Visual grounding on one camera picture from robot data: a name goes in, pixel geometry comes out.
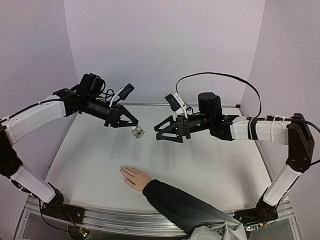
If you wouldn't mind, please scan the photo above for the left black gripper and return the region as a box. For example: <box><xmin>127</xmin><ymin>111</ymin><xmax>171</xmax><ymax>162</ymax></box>
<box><xmin>85</xmin><ymin>95</ymin><xmax>140</xmax><ymax>128</ymax></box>

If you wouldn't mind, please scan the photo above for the clear nail polish bottle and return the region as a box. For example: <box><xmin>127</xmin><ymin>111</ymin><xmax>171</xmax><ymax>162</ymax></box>
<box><xmin>131</xmin><ymin>125</ymin><xmax>145</xmax><ymax>139</ymax></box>

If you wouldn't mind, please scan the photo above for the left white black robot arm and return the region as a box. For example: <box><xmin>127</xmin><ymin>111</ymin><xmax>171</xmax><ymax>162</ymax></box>
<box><xmin>0</xmin><ymin>73</ymin><xmax>139</xmax><ymax>219</ymax></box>

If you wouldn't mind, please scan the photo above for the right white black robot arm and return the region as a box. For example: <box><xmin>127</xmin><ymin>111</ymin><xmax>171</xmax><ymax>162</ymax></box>
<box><xmin>154</xmin><ymin>92</ymin><xmax>315</xmax><ymax>225</ymax></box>

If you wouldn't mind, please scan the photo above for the black sleeved forearm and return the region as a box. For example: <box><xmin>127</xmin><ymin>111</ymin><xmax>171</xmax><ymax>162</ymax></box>
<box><xmin>142</xmin><ymin>179</ymin><xmax>242</xmax><ymax>234</ymax></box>

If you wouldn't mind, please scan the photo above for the mannequin hand on table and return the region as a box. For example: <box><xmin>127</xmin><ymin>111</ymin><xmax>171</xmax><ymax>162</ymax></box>
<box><xmin>120</xmin><ymin>166</ymin><xmax>153</xmax><ymax>192</ymax></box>

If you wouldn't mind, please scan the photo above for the grey fabric garment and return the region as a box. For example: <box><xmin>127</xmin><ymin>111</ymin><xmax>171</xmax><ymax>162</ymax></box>
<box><xmin>187</xmin><ymin>222</ymin><xmax>248</xmax><ymax>240</ymax></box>

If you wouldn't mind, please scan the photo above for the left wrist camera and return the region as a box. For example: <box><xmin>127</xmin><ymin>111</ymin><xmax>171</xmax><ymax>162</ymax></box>
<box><xmin>109</xmin><ymin>83</ymin><xmax>135</xmax><ymax>107</ymax></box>

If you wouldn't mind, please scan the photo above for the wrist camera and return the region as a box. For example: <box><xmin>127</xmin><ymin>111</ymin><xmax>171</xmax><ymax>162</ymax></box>
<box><xmin>164</xmin><ymin>92</ymin><xmax>191</xmax><ymax>119</ymax></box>
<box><xmin>109</xmin><ymin>83</ymin><xmax>135</xmax><ymax>107</ymax></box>

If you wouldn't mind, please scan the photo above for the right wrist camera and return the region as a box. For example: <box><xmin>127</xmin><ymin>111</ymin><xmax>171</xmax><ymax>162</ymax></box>
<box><xmin>164</xmin><ymin>92</ymin><xmax>191</xmax><ymax>119</ymax></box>

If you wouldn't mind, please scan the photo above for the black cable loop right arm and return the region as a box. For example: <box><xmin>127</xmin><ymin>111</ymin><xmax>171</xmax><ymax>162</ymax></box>
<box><xmin>174</xmin><ymin>71</ymin><xmax>262</xmax><ymax>117</ymax></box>

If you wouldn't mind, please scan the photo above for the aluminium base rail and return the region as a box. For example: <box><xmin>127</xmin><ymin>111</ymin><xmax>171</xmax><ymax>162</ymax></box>
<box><xmin>20</xmin><ymin>196</ymin><xmax>300</xmax><ymax>239</ymax></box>

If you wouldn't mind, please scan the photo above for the left arm base cable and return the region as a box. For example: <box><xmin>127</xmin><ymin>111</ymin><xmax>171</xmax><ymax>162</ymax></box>
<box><xmin>39</xmin><ymin>199</ymin><xmax>73</xmax><ymax>232</ymax></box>

